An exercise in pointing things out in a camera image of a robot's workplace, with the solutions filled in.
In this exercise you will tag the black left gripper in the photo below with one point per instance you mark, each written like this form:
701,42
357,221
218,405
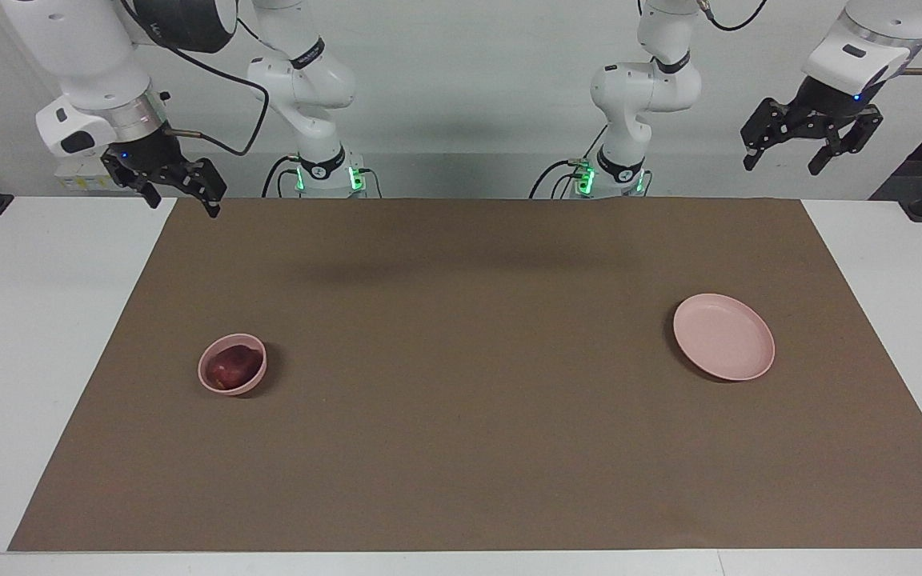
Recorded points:
825,102

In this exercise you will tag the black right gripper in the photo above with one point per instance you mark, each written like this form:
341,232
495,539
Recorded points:
149,156

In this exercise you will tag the dark red apple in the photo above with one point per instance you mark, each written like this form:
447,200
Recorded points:
233,368

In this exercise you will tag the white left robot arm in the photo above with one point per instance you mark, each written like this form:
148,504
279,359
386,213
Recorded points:
645,88

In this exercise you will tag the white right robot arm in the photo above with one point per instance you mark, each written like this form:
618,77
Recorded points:
309,88

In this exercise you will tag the pink bowl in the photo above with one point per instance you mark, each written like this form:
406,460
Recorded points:
209,384

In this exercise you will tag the pink plate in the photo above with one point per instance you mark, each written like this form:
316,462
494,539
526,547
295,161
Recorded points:
725,336

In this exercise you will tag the brown table mat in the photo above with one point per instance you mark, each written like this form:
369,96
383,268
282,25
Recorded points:
461,400

